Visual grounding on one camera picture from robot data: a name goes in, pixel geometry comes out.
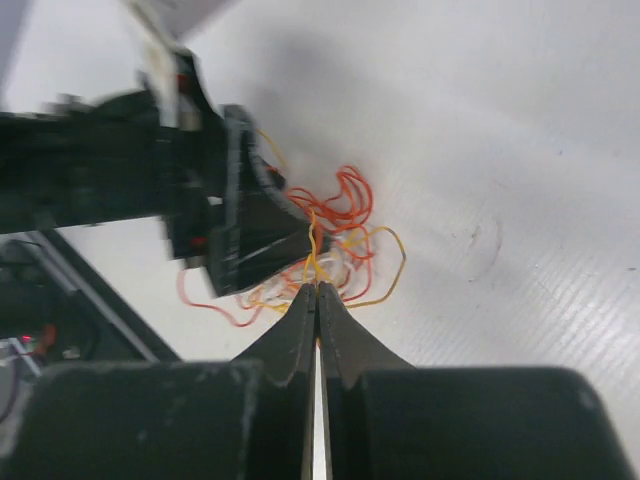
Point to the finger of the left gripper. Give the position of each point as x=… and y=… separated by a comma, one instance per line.
x=241, y=258

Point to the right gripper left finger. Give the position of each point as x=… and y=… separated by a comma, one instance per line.
x=280, y=441

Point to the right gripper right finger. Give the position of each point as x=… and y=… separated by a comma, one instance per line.
x=348, y=350

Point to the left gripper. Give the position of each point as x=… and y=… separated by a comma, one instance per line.
x=87, y=164

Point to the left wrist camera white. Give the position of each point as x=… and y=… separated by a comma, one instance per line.
x=156, y=32

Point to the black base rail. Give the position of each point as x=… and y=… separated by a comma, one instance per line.
x=57, y=308

